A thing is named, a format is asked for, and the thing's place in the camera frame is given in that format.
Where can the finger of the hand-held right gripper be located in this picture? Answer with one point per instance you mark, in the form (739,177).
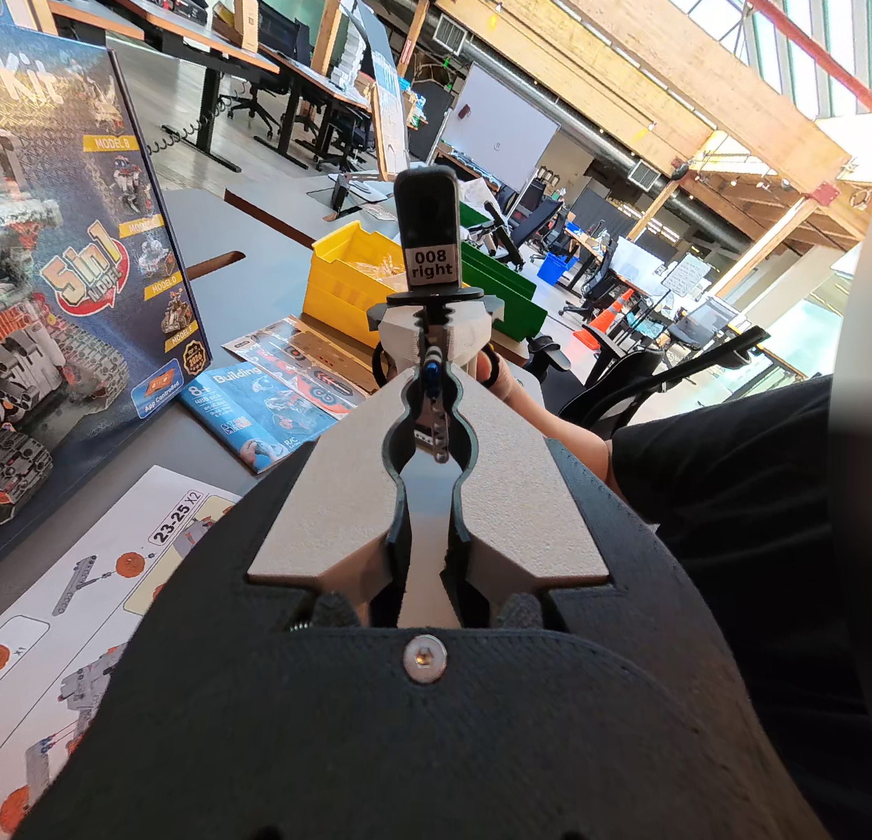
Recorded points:
(467,339)
(402,342)

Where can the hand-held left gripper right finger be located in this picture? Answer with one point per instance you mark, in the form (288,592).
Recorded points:
(524,506)

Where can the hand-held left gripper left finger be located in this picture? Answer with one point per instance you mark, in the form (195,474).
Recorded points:
(327,499)

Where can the blue connector pin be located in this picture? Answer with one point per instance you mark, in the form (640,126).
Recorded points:
(430,373)

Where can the grey holed building beam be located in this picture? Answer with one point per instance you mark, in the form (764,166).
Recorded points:
(436,438)

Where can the wood-topped background desk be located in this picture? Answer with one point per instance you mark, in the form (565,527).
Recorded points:
(204,46)
(306,73)

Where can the person's right hand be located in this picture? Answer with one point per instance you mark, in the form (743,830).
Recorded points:
(504,383)

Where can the green plastic bin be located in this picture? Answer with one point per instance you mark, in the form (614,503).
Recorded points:
(504,295)
(473,214)

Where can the clear plastic part bags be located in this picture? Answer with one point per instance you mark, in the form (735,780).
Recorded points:
(381,271)

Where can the metal stand base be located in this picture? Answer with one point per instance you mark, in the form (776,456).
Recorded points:
(340,192)

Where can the yellow plastic bin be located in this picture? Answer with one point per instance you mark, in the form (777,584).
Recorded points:
(334,288)

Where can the standing sign board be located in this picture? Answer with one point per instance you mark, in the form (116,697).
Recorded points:
(392,124)

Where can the sticker sheet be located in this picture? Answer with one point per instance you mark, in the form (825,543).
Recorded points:
(306,363)

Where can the white whiteboard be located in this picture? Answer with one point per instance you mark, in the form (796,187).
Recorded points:
(497,124)

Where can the blue storage bin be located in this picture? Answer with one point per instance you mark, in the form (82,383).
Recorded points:
(555,269)

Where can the black office chair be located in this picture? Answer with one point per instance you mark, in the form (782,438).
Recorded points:
(538,227)
(613,390)

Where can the small blue booklet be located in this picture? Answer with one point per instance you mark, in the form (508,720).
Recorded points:
(231,404)

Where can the orange traffic cone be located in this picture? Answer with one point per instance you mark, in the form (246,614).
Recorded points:
(606,319)

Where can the paper sign stand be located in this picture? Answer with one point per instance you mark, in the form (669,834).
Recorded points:
(688,274)

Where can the cardboard box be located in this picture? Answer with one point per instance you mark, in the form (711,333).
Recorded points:
(245,19)

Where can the open instruction booklet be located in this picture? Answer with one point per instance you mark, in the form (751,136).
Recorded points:
(68,581)

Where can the robot kit box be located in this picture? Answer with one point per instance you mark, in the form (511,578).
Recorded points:
(82,274)

